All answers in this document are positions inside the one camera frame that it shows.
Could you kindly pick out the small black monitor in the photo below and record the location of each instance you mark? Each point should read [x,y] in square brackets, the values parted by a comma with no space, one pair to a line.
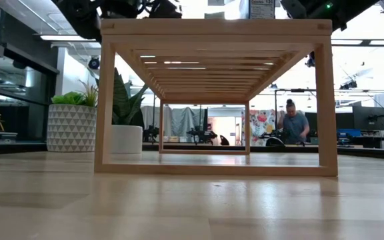
[344,120]
[312,125]

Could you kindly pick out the orange Mini Wheats cereal box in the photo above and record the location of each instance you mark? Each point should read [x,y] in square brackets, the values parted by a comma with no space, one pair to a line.
[215,16]

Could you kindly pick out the white hanging cloth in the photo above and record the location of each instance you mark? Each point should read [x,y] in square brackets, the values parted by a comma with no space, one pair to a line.
[148,116]

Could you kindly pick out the large black monitor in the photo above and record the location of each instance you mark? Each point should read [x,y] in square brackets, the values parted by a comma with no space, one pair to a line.
[368,118]

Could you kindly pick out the blue Frosted Flakes cereal box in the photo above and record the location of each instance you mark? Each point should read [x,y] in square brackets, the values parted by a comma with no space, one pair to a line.
[262,10]

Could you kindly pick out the long ceiling light fixture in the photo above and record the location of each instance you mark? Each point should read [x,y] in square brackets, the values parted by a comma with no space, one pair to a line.
[352,42]
[68,38]

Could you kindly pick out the grey hanging cloth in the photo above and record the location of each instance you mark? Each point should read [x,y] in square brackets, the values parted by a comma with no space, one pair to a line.
[183,120]

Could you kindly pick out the white plant pot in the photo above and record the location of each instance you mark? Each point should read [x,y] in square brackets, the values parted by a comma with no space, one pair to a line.
[128,140]

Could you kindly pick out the light green leafy plant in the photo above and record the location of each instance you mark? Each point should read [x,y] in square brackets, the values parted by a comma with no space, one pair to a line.
[67,99]

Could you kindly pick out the wooden slatted shelf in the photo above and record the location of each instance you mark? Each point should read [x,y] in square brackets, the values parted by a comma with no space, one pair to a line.
[212,27]

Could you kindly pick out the black ceiling spotlight cluster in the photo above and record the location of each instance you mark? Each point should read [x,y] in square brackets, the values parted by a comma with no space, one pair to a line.
[348,85]

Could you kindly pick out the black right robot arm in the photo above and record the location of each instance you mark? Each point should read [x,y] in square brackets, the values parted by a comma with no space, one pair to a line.
[345,10]

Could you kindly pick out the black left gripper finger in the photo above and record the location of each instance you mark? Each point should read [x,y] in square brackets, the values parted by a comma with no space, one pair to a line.
[165,9]

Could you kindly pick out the triangle-patterned grey planter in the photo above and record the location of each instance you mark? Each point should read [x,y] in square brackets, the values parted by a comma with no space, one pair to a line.
[72,130]

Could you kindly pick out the green snake plant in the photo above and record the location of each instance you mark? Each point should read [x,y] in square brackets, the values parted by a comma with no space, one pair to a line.
[125,103]

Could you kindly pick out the person at workbench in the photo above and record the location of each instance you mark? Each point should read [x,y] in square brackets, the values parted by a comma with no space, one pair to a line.
[293,126]

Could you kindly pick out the blue storage bin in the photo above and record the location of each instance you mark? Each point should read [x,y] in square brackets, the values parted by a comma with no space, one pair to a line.
[348,133]

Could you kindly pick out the black office chair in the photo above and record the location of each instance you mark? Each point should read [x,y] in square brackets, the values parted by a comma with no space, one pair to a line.
[224,141]

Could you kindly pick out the background black robot arm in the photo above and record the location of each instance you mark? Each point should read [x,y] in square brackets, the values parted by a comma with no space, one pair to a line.
[151,133]
[202,135]

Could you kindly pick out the colourful floral hanging cloth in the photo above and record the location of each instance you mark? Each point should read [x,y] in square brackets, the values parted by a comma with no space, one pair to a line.
[260,125]

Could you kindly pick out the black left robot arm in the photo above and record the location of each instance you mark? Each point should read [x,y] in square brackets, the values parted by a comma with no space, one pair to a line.
[78,16]

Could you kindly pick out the round black ceiling device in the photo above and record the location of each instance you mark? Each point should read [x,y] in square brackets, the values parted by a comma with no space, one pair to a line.
[93,63]
[310,61]

